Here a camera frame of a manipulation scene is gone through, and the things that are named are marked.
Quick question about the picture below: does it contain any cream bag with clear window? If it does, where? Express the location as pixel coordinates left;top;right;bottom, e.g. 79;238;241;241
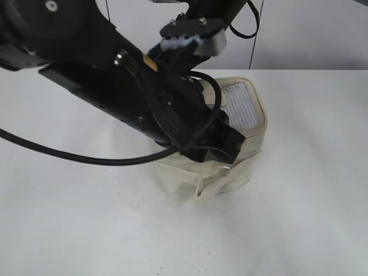
149;75;269;200

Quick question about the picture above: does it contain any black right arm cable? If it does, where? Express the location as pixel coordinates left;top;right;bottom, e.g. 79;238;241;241
228;0;259;38

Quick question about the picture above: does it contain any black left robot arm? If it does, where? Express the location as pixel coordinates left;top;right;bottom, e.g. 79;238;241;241
1;1;245;166

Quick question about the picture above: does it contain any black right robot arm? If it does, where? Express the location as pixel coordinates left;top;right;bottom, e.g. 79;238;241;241
152;0;254;24

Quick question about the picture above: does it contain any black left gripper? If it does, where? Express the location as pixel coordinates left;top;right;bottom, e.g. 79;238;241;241
137;49;246;164

